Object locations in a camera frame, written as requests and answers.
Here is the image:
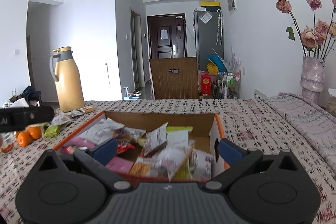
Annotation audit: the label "pink snack bag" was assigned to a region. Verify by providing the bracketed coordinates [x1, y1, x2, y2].
[105, 156, 134, 174]

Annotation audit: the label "green white snack bag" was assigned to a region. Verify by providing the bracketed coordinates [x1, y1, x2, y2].
[166, 126, 193, 147]

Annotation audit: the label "white printed snack packet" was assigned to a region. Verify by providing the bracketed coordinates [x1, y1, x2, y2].
[79, 118, 125, 145]

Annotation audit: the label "orange cracker snack packet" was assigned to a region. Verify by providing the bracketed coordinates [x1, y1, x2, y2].
[129, 157, 158, 177]

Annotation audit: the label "grey white snack packet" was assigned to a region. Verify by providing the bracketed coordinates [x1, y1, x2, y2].
[153, 147, 193, 181]

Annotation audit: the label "orange tangerine front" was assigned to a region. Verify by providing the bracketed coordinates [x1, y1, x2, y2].
[17, 131, 31, 147]

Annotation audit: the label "orange tangerine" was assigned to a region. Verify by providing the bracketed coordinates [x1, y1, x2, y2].
[17, 131, 31, 147]
[27, 126, 42, 140]

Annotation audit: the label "orange tangerine rear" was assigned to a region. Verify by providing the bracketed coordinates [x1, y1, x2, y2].
[27, 126, 42, 140]

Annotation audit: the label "beige thermos jug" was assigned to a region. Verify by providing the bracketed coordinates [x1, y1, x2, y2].
[50, 47, 85, 112]

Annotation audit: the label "calligraphy print tablecloth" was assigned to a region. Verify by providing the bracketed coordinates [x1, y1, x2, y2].
[1, 100, 335, 223]

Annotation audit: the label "red gift box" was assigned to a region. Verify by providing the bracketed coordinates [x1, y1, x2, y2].
[201, 72, 212, 96]

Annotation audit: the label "wooden chair back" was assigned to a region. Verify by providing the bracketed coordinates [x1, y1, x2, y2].
[149, 57, 199, 100]

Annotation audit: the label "pink textured vase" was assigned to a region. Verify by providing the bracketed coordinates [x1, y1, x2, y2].
[299, 56, 325, 104]

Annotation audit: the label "dark brown entrance door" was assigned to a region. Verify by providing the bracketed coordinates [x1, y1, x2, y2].
[147, 14, 187, 59]

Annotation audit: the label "grey refrigerator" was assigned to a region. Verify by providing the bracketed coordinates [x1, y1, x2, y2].
[194, 8, 224, 71]

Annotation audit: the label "dried pink roses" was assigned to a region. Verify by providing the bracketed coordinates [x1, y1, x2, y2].
[272, 0, 336, 60]

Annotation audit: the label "yellow box on refrigerator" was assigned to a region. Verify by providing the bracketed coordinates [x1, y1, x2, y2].
[201, 1, 221, 7]

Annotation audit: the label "wire storage rack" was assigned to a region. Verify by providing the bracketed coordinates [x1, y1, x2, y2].
[222, 71, 241, 100]

